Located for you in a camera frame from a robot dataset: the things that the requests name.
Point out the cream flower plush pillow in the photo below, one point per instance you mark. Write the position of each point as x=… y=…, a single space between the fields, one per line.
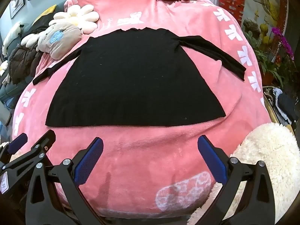
x=77 y=16

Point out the purple orchid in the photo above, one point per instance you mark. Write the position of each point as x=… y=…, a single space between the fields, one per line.
x=284 y=44

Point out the white fluffy cushion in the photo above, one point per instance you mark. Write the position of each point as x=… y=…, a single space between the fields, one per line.
x=269 y=150

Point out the gold metal rack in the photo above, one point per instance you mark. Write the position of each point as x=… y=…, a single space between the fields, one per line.
x=270 y=104

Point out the green potted plant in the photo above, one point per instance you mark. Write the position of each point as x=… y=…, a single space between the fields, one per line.
x=264 y=58

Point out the white plush toy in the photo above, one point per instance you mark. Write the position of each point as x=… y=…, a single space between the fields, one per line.
x=13 y=35

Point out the grey plush pillow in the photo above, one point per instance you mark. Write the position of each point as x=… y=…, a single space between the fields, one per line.
x=68 y=39

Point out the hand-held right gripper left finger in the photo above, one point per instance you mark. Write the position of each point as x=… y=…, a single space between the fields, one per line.
x=90 y=161

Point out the black sweater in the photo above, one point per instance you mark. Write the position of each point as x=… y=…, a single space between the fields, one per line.
x=131 y=86

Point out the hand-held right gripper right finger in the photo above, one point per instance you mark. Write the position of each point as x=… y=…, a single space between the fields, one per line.
x=212 y=159

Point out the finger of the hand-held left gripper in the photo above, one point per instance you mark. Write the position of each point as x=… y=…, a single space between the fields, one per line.
x=43 y=141
x=17 y=143

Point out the pile of clothes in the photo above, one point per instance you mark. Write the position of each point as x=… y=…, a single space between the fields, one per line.
x=286 y=103

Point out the pink printed blanket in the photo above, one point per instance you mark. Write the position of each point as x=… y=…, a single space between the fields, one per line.
x=140 y=145

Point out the yellow and black garment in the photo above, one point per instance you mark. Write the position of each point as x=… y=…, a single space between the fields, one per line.
x=48 y=10

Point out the brown puffer jacket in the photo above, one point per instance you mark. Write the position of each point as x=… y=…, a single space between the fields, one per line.
x=23 y=61

